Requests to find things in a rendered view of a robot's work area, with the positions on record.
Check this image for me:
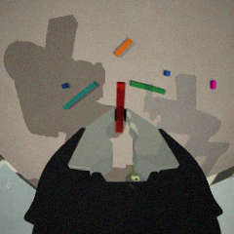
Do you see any small blue cube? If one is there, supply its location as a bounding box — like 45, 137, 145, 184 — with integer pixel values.
61, 83, 68, 89
164, 71, 171, 76

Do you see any turquoise rod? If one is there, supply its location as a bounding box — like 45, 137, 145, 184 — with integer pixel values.
62, 81, 97, 110

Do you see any red rod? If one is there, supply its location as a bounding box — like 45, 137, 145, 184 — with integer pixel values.
116, 82, 126, 133

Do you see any orange rod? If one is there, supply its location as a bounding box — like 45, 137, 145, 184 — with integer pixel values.
114, 38, 133, 57

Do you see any magenta rod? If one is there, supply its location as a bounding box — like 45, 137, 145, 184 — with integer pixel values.
211, 80, 216, 89

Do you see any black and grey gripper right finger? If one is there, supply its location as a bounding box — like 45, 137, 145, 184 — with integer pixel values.
124, 108, 223, 217

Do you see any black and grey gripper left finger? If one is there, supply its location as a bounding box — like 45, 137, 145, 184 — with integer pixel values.
24, 108, 116, 225

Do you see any green rod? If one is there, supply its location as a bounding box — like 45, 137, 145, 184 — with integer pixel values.
130, 81, 166, 95

